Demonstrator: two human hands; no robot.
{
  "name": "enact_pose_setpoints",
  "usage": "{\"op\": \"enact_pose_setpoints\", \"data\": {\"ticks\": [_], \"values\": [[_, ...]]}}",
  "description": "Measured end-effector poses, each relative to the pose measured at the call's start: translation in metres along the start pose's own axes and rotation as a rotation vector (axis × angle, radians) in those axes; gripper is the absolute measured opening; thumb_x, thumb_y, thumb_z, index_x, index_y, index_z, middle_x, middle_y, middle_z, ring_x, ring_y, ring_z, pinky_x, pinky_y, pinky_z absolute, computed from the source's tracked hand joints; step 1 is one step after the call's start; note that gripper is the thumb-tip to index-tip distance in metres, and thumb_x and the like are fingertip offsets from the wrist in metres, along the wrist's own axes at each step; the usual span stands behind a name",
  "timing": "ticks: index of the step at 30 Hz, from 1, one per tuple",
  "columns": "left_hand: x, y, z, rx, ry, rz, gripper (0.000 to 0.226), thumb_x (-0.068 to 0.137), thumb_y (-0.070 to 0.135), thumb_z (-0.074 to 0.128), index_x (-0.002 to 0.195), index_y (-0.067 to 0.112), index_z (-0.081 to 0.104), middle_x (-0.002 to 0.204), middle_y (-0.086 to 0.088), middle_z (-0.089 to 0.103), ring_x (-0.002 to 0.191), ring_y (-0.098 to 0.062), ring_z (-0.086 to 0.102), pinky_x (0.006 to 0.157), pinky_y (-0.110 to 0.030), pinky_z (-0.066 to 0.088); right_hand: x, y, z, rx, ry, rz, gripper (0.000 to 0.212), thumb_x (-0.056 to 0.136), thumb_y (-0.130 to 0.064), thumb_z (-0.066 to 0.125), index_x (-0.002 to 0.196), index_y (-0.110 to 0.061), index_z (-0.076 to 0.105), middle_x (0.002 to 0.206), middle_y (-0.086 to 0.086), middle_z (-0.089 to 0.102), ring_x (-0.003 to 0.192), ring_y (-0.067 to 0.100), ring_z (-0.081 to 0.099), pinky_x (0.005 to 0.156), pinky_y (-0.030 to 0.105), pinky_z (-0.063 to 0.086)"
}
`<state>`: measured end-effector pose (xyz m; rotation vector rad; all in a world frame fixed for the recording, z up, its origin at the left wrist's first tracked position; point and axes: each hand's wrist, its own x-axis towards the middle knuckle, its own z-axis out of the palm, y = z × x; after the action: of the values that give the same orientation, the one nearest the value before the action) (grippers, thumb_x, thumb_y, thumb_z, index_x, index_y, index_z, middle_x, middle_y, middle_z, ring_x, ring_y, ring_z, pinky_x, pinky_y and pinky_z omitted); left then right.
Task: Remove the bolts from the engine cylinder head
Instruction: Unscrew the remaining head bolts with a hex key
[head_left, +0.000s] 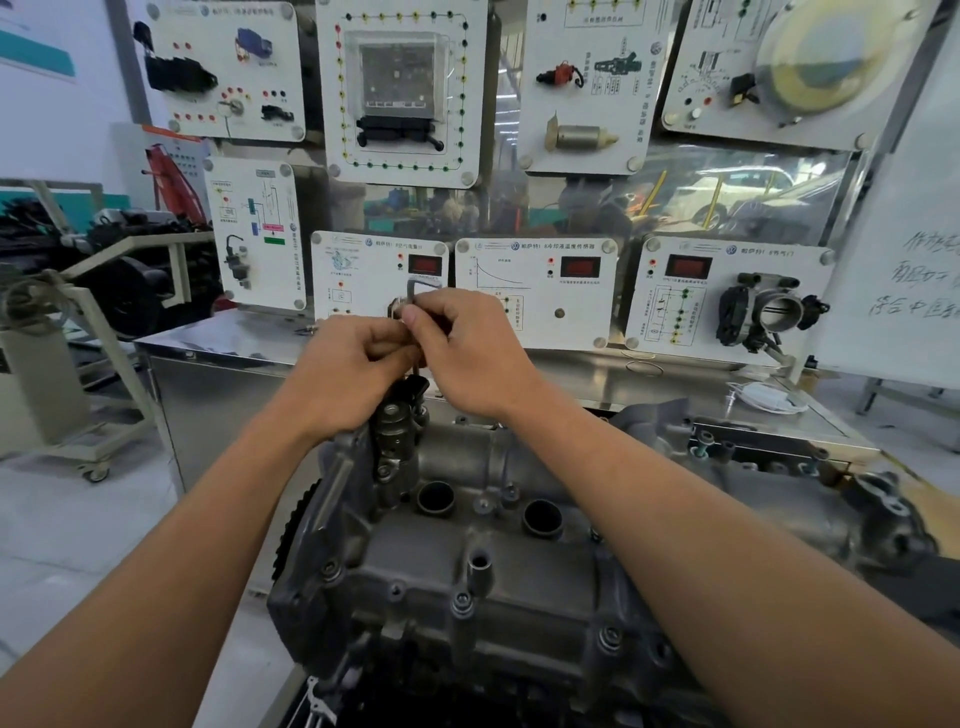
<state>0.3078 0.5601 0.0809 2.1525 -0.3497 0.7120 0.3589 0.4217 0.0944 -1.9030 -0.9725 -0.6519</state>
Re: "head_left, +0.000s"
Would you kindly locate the person's right hand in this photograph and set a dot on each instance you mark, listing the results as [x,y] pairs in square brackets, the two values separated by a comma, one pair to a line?
[480,360]

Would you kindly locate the person's left hand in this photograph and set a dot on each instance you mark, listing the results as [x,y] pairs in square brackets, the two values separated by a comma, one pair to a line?
[345,382]

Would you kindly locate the silver hex key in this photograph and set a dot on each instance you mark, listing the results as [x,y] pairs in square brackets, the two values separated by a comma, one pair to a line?
[424,283]

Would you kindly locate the grey metal engine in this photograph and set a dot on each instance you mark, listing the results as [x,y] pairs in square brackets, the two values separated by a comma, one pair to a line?
[420,570]

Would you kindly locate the person's right forearm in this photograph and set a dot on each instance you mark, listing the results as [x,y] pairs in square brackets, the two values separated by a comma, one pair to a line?
[750,585]

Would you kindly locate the person's left forearm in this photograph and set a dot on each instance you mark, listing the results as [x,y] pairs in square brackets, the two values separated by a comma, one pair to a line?
[150,592]

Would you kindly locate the black engine on trolley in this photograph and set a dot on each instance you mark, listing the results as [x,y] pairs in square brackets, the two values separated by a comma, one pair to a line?
[135,292]

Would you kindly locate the engine on beige stand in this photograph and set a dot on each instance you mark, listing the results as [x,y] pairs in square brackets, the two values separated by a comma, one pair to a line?
[37,390]

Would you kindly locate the white panel black lever sensor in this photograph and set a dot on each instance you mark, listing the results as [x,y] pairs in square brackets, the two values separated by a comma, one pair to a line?
[375,300]

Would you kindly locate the white panel curve graph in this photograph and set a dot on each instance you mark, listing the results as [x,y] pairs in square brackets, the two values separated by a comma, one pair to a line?
[592,322]

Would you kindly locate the white panel green red labels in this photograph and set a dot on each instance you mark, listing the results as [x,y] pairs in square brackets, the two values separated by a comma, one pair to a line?
[289,277]

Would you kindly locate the white sensor training panel board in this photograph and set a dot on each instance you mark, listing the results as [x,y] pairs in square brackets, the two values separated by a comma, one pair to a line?
[217,420]

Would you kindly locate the white panel throttle body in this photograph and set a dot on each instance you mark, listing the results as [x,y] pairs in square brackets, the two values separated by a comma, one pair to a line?
[637,345]

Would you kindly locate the white panel control module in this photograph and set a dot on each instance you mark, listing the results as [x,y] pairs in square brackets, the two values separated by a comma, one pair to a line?
[330,169]

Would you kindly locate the white panel brass filter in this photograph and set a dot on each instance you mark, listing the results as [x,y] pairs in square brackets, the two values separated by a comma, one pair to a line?
[540,112]

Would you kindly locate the red hoist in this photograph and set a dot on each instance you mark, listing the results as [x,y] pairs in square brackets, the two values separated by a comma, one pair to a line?
[172,184]

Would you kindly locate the black throttle body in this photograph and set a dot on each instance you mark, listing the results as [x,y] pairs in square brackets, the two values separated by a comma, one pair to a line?
[776,311]

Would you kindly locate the clear cased control module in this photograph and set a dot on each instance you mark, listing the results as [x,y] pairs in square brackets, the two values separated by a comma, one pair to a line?
[397,67]

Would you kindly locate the small grey handwheel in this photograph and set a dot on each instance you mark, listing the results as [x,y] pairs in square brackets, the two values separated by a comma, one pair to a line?
[34,300]

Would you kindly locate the black accelerator pedal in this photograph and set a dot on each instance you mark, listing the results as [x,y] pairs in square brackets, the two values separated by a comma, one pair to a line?
[180,75]

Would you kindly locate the white panel yellow disc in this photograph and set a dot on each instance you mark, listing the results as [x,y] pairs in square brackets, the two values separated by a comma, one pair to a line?
[750,131]

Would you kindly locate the large whiteboard on stand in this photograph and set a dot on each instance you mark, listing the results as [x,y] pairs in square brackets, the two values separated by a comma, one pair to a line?
[900,345]

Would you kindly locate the yellow blue disc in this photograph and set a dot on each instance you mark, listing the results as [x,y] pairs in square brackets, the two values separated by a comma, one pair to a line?
[817,60]

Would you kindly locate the grey wall cabinet orange strip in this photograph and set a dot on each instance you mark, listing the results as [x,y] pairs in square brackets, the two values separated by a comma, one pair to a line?
[127,165]

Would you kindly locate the teal striped wall poster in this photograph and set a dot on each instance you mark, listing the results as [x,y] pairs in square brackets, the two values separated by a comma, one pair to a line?
[37,52]

